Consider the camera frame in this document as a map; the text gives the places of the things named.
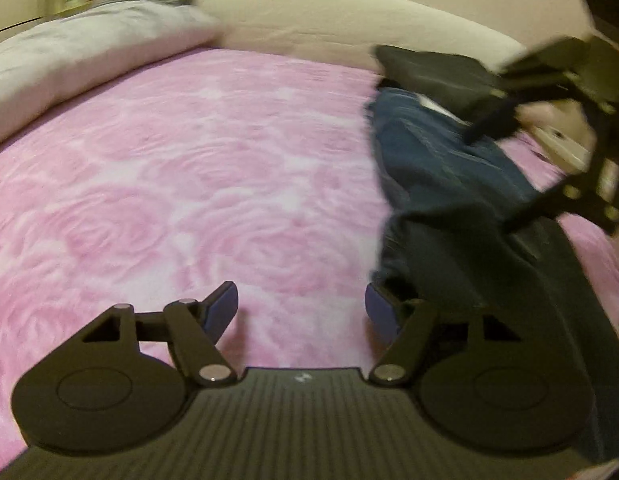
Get dark blue denim jeans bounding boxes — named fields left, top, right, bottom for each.
left=363, top=86, right=556, bottom=306

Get black fabric storage bag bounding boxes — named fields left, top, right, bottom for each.
left=366, top=38, right=619, bottom=479

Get pink rose pattern blanket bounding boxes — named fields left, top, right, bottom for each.
left=0, top=50, right=619, bottom=479

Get white quilted comforter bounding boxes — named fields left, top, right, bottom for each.
left=0, top=0, right=221, bottom=144

